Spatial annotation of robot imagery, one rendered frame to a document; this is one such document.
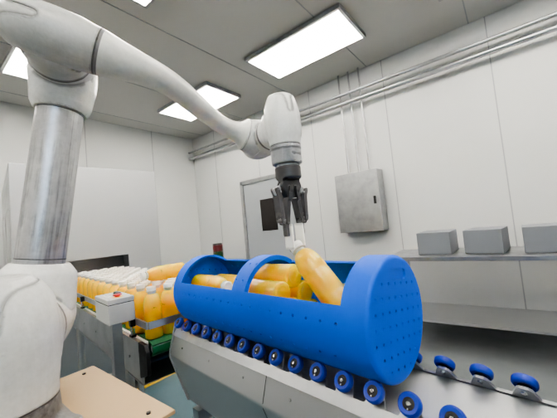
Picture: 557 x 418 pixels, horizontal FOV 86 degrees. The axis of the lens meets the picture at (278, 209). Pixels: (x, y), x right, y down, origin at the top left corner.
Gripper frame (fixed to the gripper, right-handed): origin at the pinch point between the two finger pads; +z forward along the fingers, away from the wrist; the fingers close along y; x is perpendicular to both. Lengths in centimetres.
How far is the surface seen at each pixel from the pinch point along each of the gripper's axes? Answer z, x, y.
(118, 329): 33, 85, -24
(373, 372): 28.3, -24.6, -7.3
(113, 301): 20, 77, -27
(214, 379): 46, 35, -10
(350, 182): -51, 159, 291
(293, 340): 25.3, -4.1, -8.8
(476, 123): -95, 16, 333
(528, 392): 34, -46, 13
